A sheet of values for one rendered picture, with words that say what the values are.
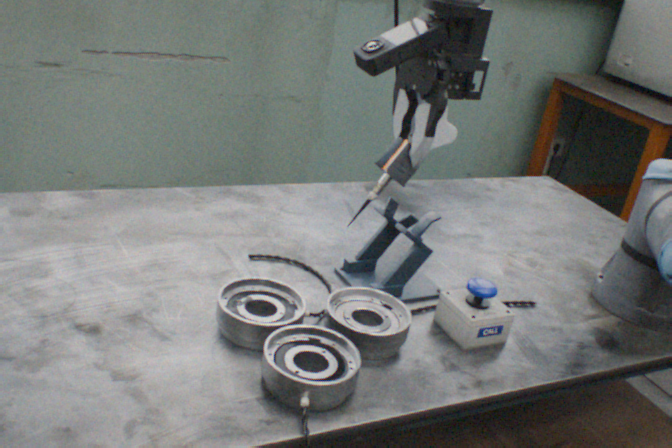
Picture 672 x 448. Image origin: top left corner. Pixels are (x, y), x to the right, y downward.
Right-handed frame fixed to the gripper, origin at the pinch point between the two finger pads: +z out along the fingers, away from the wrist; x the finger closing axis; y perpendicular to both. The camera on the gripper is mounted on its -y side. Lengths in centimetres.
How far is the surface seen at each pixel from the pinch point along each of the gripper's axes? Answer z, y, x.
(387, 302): 16.9, -4.1, -8.4
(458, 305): 15.5, 3.4, -13.1
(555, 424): 45, 35, -11
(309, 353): 17.4, -18.4, -15.0
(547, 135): 48, 171, 132
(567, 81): 23, 167, 127
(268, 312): 18.6, -18.8, -4.7
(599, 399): 45, 48, -8
